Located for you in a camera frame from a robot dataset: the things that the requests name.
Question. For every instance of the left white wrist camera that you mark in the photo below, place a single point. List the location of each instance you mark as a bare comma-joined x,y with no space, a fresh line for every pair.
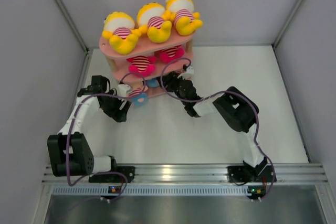
124,90

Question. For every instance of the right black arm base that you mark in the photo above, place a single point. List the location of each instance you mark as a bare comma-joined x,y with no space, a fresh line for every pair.
241,175

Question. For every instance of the peach boy plush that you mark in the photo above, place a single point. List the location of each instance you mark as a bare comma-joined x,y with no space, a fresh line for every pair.
138,97

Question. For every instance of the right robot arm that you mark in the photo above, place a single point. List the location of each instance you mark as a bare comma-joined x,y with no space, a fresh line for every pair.
238,111

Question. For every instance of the magenta striped plush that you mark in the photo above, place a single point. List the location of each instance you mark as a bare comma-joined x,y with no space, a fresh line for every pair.
144,65
169,54

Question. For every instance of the yellow frog plush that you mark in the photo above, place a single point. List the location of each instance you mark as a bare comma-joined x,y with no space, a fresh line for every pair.
120,31
153,21
182,13

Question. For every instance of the left magenta striped plush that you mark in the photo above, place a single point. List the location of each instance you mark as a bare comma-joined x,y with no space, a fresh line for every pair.
144,65

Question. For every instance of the grey slotted cable duct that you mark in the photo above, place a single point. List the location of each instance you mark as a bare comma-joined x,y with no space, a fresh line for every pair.
142,190

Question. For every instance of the pink three-tier shelf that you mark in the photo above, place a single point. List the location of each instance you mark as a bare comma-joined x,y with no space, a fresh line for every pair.
120,66

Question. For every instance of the right magenta striped plush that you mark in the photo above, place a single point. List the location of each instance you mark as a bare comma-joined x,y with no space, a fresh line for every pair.
169,54

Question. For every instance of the peach boy plush mid-right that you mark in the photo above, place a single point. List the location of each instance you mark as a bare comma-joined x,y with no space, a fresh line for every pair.
152,83

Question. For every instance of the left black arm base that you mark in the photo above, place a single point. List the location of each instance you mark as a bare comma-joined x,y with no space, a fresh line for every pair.
122,174

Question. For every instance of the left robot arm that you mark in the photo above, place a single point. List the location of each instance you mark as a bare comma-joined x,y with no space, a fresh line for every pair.
69,150

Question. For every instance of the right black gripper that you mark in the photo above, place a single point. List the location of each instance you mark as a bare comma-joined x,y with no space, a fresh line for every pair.
170,80

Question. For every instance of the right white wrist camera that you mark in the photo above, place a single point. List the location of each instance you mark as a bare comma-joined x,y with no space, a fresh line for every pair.
188,73

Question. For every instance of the aluminium mounting rail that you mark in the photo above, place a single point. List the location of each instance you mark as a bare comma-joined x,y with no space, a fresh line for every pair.
291,174

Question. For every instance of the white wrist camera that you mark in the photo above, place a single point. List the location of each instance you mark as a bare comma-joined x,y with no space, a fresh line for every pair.
188,73
124,90

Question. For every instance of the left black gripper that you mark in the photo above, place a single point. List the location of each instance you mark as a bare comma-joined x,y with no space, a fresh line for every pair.
118,115

